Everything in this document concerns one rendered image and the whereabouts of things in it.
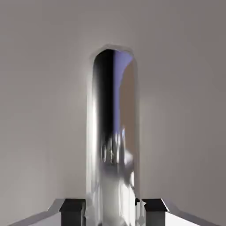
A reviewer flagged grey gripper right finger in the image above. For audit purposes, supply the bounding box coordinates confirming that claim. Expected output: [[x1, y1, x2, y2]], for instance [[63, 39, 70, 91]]
[[135, 197, 215, 226]]

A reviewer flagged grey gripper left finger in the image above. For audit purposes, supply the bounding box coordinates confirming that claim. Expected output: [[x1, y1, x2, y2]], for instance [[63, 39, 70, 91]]
[[8, 198, 87, 226]]

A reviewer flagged curved shiny metal handle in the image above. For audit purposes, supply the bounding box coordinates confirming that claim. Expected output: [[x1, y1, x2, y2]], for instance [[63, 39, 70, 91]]
[[86, 49, 147, 226]]

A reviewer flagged grey painted drawer front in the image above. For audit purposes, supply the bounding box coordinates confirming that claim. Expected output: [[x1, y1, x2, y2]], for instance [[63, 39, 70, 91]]
[[0, 0, 226, 226]]

